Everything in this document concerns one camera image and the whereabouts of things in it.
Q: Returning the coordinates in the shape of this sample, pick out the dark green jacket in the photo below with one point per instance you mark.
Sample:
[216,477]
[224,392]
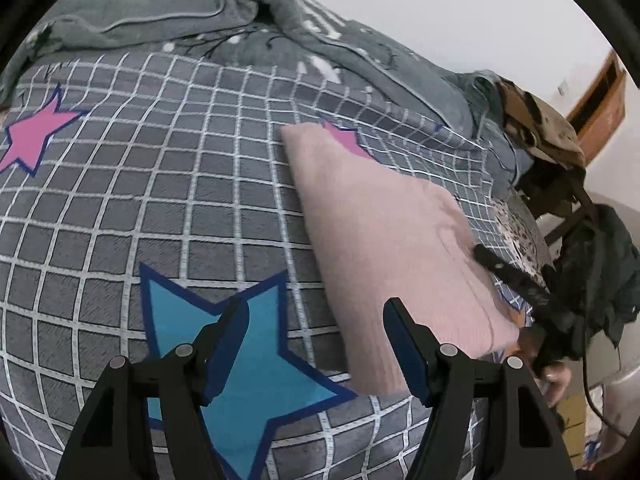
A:
[610,270]

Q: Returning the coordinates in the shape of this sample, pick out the person's right hand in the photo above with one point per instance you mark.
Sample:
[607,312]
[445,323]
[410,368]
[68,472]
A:
[555,380]

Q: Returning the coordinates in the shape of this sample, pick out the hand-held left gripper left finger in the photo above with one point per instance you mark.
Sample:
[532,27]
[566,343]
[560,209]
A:
[225,355]

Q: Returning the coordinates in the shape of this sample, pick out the grey-green fleece blanket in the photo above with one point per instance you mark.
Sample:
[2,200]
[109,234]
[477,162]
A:
[200,15]

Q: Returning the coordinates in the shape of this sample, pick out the wooden chair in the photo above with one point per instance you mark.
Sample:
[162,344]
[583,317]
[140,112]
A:
[550,200]

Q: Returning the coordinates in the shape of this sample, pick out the wooden door frame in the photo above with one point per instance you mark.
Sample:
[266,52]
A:
[602,115]

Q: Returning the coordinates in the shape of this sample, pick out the camouflage garment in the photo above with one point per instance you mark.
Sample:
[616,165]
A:
[540,125]

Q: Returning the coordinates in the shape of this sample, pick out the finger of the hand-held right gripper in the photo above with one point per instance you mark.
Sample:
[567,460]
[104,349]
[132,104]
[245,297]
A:
[505,267]

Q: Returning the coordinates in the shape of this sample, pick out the pink knit sweater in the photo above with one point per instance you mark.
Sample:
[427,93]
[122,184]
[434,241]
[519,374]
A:
[380,230]

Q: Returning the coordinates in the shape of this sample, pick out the grey checked star bed cover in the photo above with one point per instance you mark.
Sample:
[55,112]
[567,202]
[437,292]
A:
[150,220]

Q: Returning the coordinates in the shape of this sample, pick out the yellow cardboard box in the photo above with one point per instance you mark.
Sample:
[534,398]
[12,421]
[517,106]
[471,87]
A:
[575,425]

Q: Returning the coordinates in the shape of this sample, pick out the blue denim garment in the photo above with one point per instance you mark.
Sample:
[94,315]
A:
[492,110]

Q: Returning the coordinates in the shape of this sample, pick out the white wall socket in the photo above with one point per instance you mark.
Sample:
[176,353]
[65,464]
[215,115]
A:
[562,88]

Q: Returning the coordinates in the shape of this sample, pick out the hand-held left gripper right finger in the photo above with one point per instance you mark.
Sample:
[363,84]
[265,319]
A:
[410,355]

